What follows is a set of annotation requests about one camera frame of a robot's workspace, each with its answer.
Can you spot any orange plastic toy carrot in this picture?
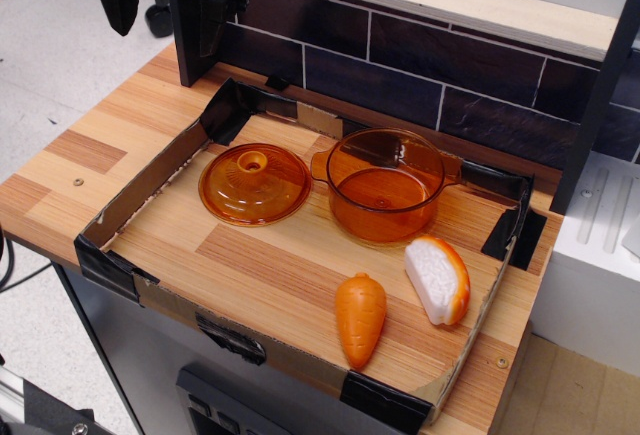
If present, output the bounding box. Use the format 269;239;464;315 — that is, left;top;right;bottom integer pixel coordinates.
335;272;387;369

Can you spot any cardboard fence with black tape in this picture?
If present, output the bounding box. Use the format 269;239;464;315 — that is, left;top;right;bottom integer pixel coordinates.
70;76;543;434

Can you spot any transparent orange pot lid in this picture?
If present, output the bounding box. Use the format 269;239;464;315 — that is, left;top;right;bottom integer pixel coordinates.
198;143;312;227

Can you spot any transparent orange plastic pot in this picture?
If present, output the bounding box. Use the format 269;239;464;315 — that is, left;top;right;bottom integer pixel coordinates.
311;128;463;244

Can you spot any black caster wheel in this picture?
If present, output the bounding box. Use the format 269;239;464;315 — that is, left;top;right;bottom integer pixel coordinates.
145;0;173;38

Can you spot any white and orange toy bread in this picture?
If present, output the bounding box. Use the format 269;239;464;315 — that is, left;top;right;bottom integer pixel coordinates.
404;236;471;326

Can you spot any light wooden shelf board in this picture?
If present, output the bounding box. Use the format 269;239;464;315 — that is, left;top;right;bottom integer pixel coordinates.
362;0;618;62

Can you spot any white sink drainboard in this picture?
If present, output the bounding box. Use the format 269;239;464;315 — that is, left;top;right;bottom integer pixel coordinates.
531;152;639;375

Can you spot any dark left shelf post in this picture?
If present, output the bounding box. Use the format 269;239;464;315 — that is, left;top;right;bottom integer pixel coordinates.
169;0;218;87

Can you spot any dark shelf post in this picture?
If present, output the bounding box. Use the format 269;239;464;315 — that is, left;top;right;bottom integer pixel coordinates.
169;0;218;87
550;0;639;215

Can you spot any dark right shelf post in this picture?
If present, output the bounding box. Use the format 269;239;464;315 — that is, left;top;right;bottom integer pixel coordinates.
550;0;639;215

